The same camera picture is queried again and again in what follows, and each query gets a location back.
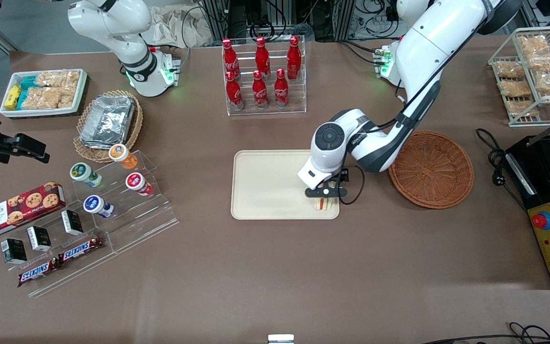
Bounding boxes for triangle sandwich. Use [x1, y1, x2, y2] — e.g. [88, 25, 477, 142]
[311, 196, 339, 212]

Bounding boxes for beige plastic serving tray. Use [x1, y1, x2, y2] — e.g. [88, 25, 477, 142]
[231, 150, 340, 220]

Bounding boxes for light wicker basket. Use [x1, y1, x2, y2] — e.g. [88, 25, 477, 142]
[73, 90, 144, 164]

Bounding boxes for brown wicker basket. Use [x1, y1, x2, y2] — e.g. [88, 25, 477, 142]
[388, 130, 475, 210]

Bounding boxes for white snack bin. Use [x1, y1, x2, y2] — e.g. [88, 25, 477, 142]
[0, 68, 89, 119]

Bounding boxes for yellow snack packet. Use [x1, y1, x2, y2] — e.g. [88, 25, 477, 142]
[4, 85, 21, 109]

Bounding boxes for red Walkers shortbread cookie box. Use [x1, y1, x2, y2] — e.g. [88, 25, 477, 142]
[0, 182, 66, 240]

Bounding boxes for green lid gum jar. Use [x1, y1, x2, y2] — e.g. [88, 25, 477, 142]
[69, 162, 104, 188]

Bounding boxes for silver foil container stack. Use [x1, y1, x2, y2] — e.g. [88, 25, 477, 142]
[79, 95, 136, 148]

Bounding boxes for clear acrylic bottle rack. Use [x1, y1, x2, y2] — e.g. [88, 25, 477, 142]
[222, 36, 307, 117]

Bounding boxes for small black carton box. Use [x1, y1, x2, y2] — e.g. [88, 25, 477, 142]
[27, 226, 52, 252]
[61, 209, 85, 236]
[0, 238, 27, 265]

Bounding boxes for blue lid gum jar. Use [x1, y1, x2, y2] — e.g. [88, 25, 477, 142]
[83, 195, 115, 219]

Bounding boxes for red Coca-Cola bottle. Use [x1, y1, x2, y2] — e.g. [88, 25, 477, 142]
[225, 71, 244, 110]
[252, 70, 269, 109]
[274, 68, 289, 108]
[222, 38, 239, 79]
[287, 36, 302, 80]
[255, 36, 271, 79]

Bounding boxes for orange lid gum jar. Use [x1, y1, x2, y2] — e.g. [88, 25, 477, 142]
[108, 144, 138, 170]

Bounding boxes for red lid gum jar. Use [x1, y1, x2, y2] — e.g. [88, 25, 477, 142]
[125, 172, 154, 196]

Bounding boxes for Snickers chocolate bar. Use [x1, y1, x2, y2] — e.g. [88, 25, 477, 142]
[17, 260, 61, 287]
[58, 236, 105, 264]

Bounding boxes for clear acrylic tiered snack rack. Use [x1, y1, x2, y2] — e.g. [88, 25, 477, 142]
[0, 150, 179, 298]

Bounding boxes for beige crumpled cloth bag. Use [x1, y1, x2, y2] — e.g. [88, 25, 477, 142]
[141, 6, 213, 48]

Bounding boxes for black countertop appliance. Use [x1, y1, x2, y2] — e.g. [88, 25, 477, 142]
[504, 135, 550, 211]

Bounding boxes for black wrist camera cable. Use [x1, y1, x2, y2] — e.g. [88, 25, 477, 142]
[339, 45, 466, 206]

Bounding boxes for background cable tangle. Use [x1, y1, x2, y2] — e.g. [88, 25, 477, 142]
[347, 0, 402, 41]

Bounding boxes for white wire shelf rack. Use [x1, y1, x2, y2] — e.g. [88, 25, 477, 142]
[488, 26, 550, 128]

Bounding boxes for black floor cable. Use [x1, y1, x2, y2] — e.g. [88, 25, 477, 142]
[423, 322, 550, 344]

